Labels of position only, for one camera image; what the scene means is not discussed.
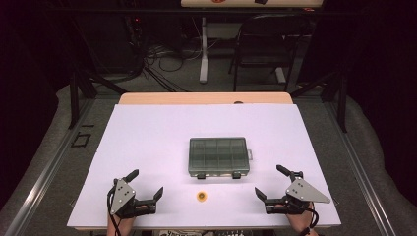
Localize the white table cover sheet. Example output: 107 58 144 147
67 103 342 229

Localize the black white patterned item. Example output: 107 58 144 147
158 230 247 236

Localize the aluminium floor rail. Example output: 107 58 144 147
3 97 96 236
324 97 397 236

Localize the bundle of floor cables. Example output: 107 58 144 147
124 16 205 92

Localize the black metal stand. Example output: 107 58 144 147
68 70 127 131
289 70 348 134

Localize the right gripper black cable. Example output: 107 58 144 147
296 201 320 236

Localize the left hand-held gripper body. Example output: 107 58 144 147
109 177 156 220

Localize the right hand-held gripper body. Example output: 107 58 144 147
265 177 331 215

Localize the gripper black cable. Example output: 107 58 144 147
106 186 123 236
296 201 320 236

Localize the clear plastic compartment box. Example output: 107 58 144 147
188 137 254 180

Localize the person's right hand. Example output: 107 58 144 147
286 210 319 236

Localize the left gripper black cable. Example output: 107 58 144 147
106 186 123 236

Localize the black folding chair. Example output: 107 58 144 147
228 13 313 92

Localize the person's left hand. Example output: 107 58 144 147
107 214 136 236

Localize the wooden desk with white legs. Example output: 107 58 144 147
180 0 325 85

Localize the black horizontal bar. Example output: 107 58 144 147
48 8 362 16

